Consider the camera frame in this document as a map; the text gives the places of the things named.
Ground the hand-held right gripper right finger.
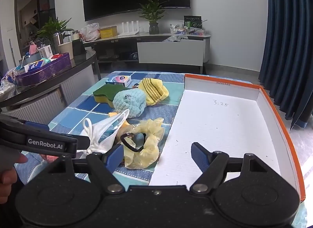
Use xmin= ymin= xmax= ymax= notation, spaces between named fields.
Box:
xmin=189 ymin=142 xmax=286 ymax=194

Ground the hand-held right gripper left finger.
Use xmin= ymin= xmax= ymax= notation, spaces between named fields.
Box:
xmin=37 ymin=144 xmax=126 ymax=193

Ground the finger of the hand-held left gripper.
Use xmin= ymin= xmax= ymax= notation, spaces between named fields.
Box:
xmin=15 ymin=119 xmax=50 ymax=132

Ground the black hair tie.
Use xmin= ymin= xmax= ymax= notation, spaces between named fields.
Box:
xmin=120 ymin=132 xmax=147 ymax=154

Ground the white cardboard box orange rim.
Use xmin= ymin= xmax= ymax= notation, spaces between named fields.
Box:
xmin=149 ymin=74 xmax=306 ymax=203

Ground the light blue knitted toy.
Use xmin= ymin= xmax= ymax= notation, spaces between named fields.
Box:
xmin=109 ymin=88 xmax=147 ymax=119

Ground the green yellow sponge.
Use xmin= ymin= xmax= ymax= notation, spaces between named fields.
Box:
xmin=93 ymin=85 xmax=130 ymax=103

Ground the yellow striped knitted cloth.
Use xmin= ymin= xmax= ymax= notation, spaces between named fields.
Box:
xmin=138 ymin=78 xmax=170 ymax=106

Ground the colourful tissue pack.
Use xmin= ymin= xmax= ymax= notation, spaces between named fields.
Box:
xmin=106 ymin=75 xmax=132 ymax=88

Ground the person's left hand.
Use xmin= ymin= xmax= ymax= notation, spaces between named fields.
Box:
xmin=0 ymin=155 xmax=28 ymax=205

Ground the white ribbed chair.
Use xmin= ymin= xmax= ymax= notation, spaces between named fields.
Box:
xmin=1 ymin=88 xmax=66 ymax=126
xmin=60 ymin=66 xmax=96 ymax=108

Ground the crumpled clear bag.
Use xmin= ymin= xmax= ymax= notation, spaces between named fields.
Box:
xmin=0 ymin=70 xmax=17 ymax=96

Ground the purple basket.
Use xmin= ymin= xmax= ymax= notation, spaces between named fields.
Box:
xmin=15 ymin=52 xmax=72 ymax=87

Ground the blue checked blanket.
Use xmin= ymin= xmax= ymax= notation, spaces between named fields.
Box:
xmin=16 ymin=71 xmax=307 ymax=228

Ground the black glass table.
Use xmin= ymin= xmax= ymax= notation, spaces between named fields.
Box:
xmin=0 ymin=49 xmax=102 ymax=108

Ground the white carton box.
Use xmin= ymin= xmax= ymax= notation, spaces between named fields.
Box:
xmin=39 ymin=45 xmax=53 ymax=58

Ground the beige cup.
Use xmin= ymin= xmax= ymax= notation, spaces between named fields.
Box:
xmin=58 ymin=41 xmax=74 ymax=60

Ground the steel tumbler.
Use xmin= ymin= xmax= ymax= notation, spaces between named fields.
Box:
xmin=52 ymin=32 xmax=64 ymax=54

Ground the green leafy plant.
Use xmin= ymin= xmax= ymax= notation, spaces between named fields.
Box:
xmin=35 ymin=17 xmax=75 ymax=40

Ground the white drawer cabinet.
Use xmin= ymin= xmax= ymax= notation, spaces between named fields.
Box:
xmin=136 ymin=39 xmax=206 ymax=67

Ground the dark television stand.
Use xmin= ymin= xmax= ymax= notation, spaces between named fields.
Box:
xmin=83 ymin=32 xmax=211 ymax=68

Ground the red white plastic bag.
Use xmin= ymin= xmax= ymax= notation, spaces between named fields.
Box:
xmin=80 ymin=23 xmax=101 ymax=41

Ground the yellow box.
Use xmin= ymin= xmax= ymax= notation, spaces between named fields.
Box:
xmin=99 ymin=26 xmax=118 ymax=39

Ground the clear plastic bag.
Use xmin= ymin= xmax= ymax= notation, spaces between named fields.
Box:
xmin=163 ymin=34 xmax=189 ymax=42

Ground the pile of small packets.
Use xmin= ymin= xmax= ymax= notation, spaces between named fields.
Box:
xmin=170 ymin=24 xmax=206 ymax=35

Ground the white router with antennas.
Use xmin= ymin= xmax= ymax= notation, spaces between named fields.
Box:
xmin=118 ymin=20 xmax=143 ymax=37

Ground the potted plant in dark vase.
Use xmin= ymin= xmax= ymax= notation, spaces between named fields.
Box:
xmin=137 ymin=0 xmax=170 ymax=35

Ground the green black box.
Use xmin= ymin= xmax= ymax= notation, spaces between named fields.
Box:
xmin=184 ymin=15 xmax=202 ymax=30

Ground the dark blue curtain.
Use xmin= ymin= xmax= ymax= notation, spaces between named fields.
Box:
xmin=258 ymin=0 xmax=313 ymax=130

